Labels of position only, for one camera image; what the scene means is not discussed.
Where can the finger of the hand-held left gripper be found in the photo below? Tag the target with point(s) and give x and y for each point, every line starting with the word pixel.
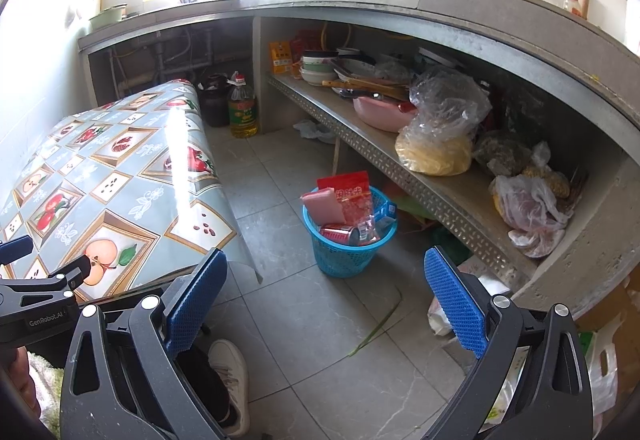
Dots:
pixel 75 272
pixel 15 250

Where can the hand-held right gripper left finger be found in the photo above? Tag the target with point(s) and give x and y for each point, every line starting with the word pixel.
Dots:
pixel 195 300

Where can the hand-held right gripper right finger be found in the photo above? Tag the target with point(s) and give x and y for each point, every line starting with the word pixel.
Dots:
pixel 455 305

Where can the blue plastic basket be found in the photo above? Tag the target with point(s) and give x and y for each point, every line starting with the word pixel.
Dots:
pixel 345 260

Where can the red drink can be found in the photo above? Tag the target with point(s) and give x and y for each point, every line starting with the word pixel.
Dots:
pixel 337 234

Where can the red snack bag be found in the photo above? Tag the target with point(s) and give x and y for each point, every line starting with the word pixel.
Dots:
pixel 350 200

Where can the person's left hand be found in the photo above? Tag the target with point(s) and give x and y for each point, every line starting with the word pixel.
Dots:
pixel 17 385

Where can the green leaf strip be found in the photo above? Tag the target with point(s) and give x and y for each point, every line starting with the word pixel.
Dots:
pixel 375 330

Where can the person's leg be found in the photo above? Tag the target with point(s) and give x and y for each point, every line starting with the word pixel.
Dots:
pixel 200 385

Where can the perforated metal shelf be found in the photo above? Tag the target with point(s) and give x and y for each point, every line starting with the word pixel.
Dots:
pixel 450 215

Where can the white shoe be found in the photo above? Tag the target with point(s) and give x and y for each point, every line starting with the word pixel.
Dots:
pixel 230 385

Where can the pink white plastic bag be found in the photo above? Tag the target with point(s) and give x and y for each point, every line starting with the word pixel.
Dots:
pixel 525 215

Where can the blue snack packet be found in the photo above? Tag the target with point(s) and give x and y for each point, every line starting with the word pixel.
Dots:
pixel 385 210

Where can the fruit print tablecloth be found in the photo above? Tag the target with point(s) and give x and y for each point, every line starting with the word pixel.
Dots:
pixel 125 160

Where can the bag of yellow flour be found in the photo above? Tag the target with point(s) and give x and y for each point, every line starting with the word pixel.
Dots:
pixel 435 155

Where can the brown cardboard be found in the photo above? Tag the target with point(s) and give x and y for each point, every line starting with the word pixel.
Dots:
pixel 610 305

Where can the pink packet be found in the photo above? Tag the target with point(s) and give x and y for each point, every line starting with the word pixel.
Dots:
pixel 320 205

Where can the bag of yellow corn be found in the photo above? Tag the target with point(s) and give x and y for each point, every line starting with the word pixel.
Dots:
pixel 550 180

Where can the dark bag of seeds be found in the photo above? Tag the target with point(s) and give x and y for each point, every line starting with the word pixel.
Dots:
pixel 502 153

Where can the wooden shelf support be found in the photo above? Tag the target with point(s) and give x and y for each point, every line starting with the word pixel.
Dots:
pixel 337 155

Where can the cooking oil bottle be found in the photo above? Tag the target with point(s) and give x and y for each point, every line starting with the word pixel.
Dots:
pixel 242 113

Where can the pink plastic basin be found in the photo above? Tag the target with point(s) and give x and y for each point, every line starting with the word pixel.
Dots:
pixel 382 118

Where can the white rag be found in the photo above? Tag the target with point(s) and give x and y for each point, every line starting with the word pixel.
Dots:
pixel 315 130

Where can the drain pipes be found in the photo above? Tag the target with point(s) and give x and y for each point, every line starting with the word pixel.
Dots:
pixel 160 63

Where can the green basin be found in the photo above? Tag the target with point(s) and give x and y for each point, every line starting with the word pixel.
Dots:
pixel 107 18

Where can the orange box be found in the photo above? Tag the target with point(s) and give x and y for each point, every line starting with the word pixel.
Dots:
pixel 281 58

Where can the stack of bowls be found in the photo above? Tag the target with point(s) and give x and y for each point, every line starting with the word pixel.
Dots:
pixel 317 70

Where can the red seasoning packet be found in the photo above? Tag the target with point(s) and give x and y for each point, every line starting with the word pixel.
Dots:
pixel 305 45

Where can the brown wooden cylinder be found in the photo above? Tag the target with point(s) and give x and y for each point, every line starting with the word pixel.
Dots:
pixel 585 3

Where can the white paper roll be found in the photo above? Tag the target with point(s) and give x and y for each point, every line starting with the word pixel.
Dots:
pixel 632 20

